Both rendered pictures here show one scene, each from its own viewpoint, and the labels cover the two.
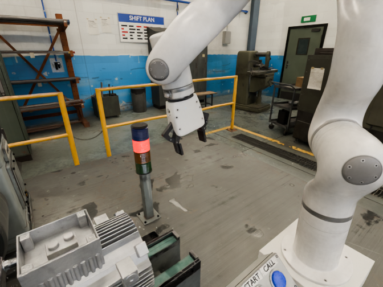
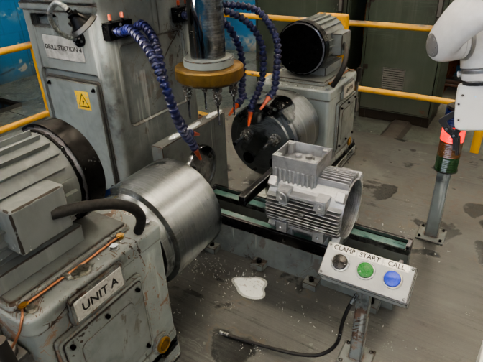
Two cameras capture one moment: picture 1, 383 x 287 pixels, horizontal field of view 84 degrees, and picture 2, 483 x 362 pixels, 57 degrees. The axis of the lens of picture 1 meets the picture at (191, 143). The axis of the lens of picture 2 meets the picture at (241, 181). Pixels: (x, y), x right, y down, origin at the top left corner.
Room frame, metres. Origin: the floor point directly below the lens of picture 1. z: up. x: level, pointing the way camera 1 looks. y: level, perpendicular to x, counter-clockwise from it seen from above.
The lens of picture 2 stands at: (-0.21, -0.65, 1.63)
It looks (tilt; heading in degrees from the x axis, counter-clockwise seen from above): 29 degrees down; 70
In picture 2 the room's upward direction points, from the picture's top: 2 degrees counter-clockwise
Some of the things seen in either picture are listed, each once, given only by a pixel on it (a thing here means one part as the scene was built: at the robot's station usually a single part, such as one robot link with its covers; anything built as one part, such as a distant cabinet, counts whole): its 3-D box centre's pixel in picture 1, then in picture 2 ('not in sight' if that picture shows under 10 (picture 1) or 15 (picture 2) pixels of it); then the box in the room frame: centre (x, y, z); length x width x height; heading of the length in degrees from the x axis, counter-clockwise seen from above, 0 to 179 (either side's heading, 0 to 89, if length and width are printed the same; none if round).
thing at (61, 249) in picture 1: (62, 250); (302, 164); (0.28, 0.24, 1.11); 0.12 x 0.11 x 0.07; 128
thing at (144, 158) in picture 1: (142, 155); (450, 147); (0.71, 0.18, 1.10); 0.06 x 0.06 x 0.04
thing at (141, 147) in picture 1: (141, 144); (453, 132); (0.71, 0.18, 1.14); 0.06 x 0.06 x 0.04
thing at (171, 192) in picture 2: not in sight; (143, 231); (-0.14, 0.21, 1.04); 0.37 x 0.25 x 0.25; 38
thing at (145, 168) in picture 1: (143, 165); (446, 161); (0.71, 0.18, 1.05); 0.06 x 0.06 x 0.04
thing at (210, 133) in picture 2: not in sight; (186, 177); (0.05, 0.55, 0.97); 0.30 x 0.11 x 0.34; 38
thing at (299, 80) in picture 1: (295, 105); not in sight; (3.99, -1.98, 0.50); 0.88 x 0.53 x 1.00; 109
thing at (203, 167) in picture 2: not in sight; (202, 169); (0.09, 0.50, 1.01); 0.15 x 0.02 x 0.15; 38
